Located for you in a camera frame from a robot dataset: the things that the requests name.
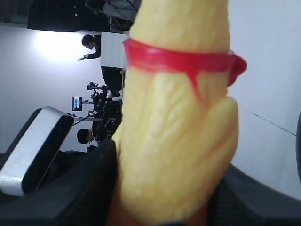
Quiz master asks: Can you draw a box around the yellow rubber chicken toy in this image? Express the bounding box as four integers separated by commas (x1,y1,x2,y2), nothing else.
107,0,246,226

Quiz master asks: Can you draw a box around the round stainless steel plate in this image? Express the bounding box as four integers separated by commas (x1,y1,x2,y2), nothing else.
293,107,301,205

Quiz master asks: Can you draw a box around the black camera rig equipment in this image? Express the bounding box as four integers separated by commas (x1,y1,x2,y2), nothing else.
87,82,122,142

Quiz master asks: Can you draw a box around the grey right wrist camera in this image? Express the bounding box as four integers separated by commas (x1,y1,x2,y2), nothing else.
0,106,74,196

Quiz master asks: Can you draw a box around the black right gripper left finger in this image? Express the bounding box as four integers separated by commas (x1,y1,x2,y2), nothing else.
0,140,117,226

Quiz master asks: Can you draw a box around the seated person black hair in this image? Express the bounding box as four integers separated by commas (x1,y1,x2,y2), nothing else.
77,128,97,153

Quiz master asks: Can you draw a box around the white box panel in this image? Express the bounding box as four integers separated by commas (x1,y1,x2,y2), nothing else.
100,32,128,69

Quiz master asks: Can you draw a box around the person in black standing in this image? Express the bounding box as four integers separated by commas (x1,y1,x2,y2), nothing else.
79,34,122,97

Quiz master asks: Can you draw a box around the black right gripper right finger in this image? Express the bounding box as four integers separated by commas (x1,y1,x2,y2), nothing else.
207,165,301,226

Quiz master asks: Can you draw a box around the small lit monitor screen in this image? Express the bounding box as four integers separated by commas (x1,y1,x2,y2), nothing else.
72,96,82,111

